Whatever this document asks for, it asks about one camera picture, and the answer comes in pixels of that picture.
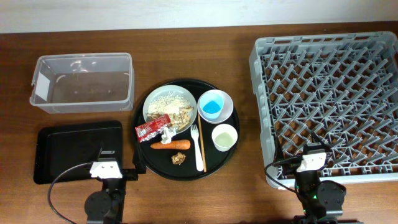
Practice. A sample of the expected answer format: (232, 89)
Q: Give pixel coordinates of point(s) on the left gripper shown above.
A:
(132, 175)

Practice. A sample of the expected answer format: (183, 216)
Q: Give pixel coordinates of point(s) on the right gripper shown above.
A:
(279, 155)

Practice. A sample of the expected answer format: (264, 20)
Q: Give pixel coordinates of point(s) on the red snack wrapper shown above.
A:
(152, 128)

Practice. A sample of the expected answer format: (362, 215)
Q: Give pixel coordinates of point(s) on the brown walnut piece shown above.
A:
(178, 158)

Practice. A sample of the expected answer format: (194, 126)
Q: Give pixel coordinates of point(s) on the white tissue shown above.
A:
(167, 134)

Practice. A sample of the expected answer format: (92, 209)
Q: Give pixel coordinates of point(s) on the orange carrot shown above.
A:
(178, 145)

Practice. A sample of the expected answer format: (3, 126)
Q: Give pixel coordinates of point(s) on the pile of peanut shells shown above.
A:
(179, 116)

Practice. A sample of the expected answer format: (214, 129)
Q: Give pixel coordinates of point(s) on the grey plate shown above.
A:
(164, 90)

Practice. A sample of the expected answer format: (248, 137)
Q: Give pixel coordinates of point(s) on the pile of white rice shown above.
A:
(168, 104)

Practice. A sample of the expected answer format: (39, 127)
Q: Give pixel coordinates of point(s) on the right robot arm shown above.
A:
(322, 200)

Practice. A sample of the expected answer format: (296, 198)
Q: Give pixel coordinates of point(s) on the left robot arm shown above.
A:
(107, 205)

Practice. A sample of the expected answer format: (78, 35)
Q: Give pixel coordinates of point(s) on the grey dishwasher rack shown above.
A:
(341, 86)

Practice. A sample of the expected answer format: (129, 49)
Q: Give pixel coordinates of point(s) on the round black serving tray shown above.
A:
(159, 160)

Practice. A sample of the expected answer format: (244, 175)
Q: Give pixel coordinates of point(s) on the white plastic fork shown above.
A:
(198, 158)

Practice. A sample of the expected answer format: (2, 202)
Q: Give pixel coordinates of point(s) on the wooden chopstick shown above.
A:
(202, 144)

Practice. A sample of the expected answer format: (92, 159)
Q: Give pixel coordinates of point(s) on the white paper cup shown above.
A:
(224, 137)

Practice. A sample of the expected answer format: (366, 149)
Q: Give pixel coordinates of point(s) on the black rectangular tray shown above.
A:
(62, 147)

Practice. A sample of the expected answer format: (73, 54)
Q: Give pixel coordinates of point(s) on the blue plastic cup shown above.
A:
(210, 104)

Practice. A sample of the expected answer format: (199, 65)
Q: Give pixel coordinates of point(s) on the small white bowl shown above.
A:
(225, 112)

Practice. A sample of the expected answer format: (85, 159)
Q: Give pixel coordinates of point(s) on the clear plastic bin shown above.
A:
(83, 83)

